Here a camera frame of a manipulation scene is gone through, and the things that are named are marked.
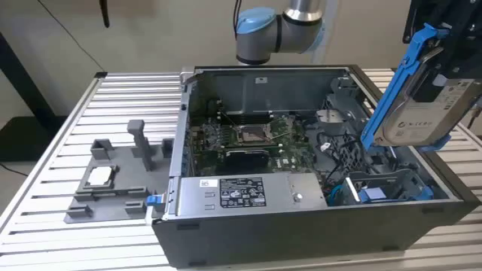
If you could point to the hard disk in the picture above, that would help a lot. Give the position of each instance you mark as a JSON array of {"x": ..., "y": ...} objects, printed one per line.
[
  {"x": 418, "y": 121},
  {"x": 372, "y": 195}
]

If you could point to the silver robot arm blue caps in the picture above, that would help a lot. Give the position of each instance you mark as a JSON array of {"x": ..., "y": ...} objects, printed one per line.
[{"x": 259, "y": 42}]

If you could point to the grey plastic drive cage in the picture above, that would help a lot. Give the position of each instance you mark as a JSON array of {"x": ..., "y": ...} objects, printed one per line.
[{"x": 346, "y": 107}]

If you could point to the green motherboard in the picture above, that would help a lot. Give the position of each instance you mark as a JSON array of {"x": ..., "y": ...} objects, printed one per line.
[{"x": 290, "y": 161}]

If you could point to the CPU socket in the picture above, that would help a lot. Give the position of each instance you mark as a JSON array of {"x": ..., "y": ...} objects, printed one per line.
[{"x": 250, "y": 132}]

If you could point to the silver power supply with label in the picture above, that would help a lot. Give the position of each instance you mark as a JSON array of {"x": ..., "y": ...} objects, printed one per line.
[{"x": 249, "y": 194}]

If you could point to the black open PC case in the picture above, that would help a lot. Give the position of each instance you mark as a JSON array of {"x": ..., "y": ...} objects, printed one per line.
[{"x": 286, "y": 240}]

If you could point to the black table corner cap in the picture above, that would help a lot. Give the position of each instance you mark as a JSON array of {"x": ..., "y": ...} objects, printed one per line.
[{"x": 100, "y": 75}]

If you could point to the blue case latch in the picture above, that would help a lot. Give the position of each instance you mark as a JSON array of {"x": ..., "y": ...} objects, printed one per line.
[{"x": 153, "y": 200}]

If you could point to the grey parts rack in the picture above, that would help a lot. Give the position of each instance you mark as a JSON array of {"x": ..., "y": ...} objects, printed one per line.
[{"x": 129, "y": 180}]

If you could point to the silver CPU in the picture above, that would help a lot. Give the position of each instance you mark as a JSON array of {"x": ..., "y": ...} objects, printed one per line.
[{"x": 100, "y": 176}]

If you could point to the black stand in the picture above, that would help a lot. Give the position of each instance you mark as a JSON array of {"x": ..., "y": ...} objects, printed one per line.
[{"x": 23, "y": 124}]

